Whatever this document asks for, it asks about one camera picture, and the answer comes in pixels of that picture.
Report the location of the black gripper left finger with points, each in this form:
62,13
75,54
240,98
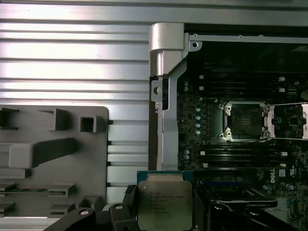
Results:
130,211

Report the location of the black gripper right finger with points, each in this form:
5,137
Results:
198,211

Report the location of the silver CPU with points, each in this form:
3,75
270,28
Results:
163,199

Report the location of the black graphics card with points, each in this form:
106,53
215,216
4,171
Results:
260,199

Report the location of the green motherboard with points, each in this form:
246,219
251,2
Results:
209,142

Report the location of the grey parts rack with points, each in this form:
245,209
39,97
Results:
96,149

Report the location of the green RAM stick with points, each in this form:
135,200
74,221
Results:
29,190

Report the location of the metal socket cover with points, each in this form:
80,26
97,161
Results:
270,120

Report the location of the black PC case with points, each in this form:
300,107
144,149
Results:
173,96

